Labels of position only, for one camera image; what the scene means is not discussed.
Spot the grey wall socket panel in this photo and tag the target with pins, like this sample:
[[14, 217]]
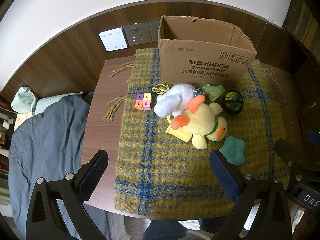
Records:
[[137, 34]]

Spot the light green frog toy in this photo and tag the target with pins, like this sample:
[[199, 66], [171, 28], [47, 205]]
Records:
[[212, 91]]

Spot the person's jeans leg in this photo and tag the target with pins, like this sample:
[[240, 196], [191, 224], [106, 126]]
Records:
[[167, 231]]

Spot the grey wall switch panel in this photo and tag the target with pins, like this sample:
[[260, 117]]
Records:
[[155, 31]]

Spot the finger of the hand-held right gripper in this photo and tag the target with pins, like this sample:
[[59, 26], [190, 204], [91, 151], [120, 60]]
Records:
[[314, 135], [287, 152]]

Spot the white plush toy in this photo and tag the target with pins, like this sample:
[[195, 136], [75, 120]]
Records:
[[172, 100]]

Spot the colourful cube block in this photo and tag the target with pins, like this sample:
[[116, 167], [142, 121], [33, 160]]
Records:
[[143, 101]]

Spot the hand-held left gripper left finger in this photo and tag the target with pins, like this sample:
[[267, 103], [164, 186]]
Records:
[[96, 172]]

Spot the light green pillow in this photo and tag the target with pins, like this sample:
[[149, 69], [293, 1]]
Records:
[[23, 100]]

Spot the black mesh ball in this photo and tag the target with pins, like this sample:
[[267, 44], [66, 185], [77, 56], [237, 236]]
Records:
[[232, 102]]

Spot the yellow duck plush toy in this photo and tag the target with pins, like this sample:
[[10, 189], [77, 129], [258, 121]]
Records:
[[200, 120]]

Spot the yellow plastic cup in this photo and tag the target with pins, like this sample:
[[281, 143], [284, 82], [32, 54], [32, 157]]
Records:
[[180, 133]]

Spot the yellow blue plaid blanket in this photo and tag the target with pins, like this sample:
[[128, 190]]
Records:
[[155, 170]]

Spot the dark blue quilt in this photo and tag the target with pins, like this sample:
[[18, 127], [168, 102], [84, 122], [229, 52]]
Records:
[[47, 142]]

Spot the white wall switch panel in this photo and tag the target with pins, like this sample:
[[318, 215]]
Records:
[[113, 39]]

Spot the teal flower plush toy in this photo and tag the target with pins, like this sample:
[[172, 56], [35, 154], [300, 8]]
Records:
[[233, 150]]

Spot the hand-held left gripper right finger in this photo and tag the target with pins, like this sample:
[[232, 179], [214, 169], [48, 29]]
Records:
[[225, 175]]

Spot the brown cardboard box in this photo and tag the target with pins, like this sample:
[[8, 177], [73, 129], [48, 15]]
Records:
[[200, 62]]

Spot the dark wooden cabinet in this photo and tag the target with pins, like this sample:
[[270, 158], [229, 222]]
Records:
[[310, 80]]

